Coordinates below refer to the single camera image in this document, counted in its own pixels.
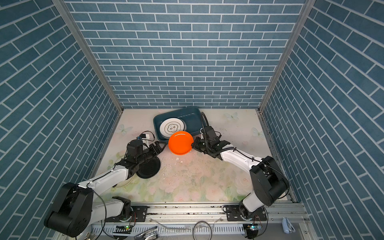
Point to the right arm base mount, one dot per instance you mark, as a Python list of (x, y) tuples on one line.
[(236, 213)]

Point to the orange plate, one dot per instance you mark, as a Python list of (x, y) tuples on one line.
[(180, 143)]

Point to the teal plastic bin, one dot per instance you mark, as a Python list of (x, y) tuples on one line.
[(190, 115)]

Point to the small blue white object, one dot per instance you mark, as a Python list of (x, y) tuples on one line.
[(288, 228)]

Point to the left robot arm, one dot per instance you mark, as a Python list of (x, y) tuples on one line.
[(74, 211)]

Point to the white plate quatrefoil pattern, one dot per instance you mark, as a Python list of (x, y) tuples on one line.
[(171, 126)]

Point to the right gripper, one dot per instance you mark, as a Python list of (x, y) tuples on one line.
[(195, 145)]

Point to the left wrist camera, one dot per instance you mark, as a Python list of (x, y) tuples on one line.
[(144, 136)]

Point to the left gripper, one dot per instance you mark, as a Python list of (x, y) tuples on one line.
[(158, 148)]

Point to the aluminium rail frame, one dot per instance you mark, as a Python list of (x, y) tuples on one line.
[(205, 221)]

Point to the cream plate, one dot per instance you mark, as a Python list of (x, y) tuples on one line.
[(124, 183)]

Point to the black plate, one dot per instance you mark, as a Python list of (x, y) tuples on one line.
[(149, 169)]

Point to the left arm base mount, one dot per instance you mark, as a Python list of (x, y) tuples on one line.
[(134, 214)]

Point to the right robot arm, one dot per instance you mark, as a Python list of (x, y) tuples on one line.
[(268, 181)]

